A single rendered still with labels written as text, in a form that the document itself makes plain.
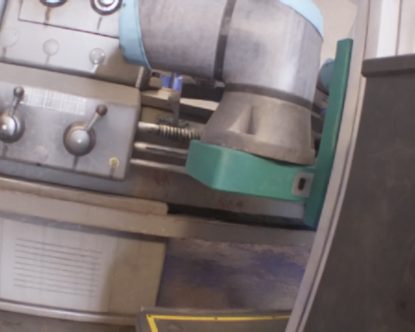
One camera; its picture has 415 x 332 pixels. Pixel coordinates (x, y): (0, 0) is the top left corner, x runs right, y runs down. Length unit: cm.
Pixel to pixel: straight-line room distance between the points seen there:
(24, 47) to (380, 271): 115
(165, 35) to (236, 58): 11
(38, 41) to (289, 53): 87
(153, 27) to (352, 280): 45
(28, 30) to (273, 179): 95
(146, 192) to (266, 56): 85
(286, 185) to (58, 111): 72
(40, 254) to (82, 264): 15
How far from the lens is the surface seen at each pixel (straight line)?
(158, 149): 118
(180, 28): 57
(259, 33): 56
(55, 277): 130
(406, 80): 33
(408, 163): 31
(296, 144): 54
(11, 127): 103
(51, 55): 122
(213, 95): 110
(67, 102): 107
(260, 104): 54
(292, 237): 136
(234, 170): 51
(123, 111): 108
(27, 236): 125
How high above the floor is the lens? 73
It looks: 4 degrees down
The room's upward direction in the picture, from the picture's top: 12 degrees clockwise
